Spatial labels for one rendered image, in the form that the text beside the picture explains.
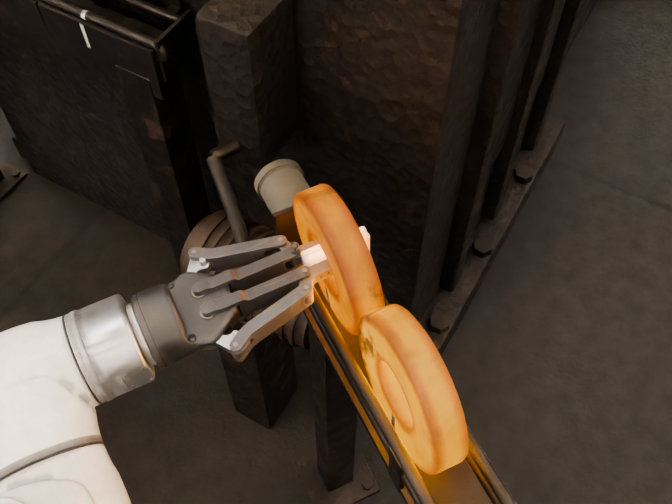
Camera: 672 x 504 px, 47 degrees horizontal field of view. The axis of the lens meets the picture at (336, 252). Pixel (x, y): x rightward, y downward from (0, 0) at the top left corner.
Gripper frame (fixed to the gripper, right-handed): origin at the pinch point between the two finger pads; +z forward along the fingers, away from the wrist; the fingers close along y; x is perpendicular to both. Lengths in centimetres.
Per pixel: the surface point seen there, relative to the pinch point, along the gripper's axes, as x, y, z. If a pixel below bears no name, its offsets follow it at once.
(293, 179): -4.4, -13.8, 0.9
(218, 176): -13.7, -25.8, -5.5
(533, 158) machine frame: -70, -45, 66
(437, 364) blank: 5.8, 17.3, 1.4
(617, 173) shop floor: -78, -37, 85
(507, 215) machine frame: -69, -34, 52
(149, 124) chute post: -17.6, -42.7, -10.6
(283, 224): -3.4, -7.8, -2.8
